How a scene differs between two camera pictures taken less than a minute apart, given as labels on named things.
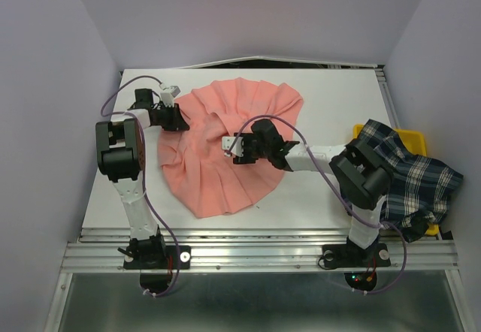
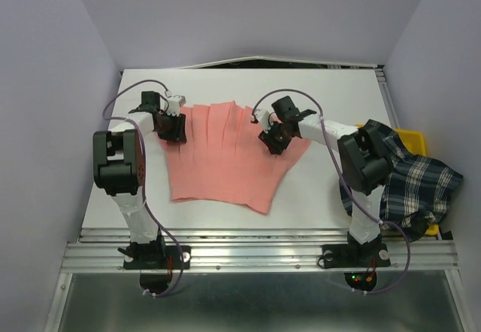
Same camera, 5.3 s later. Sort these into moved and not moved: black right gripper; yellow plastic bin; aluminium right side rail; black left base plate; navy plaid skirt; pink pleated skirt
Moved: pink pleated skirt; black right gripper
Not moved: aluminium right side rail; navy plaid skirt; black left base plate; yellow plastic bin
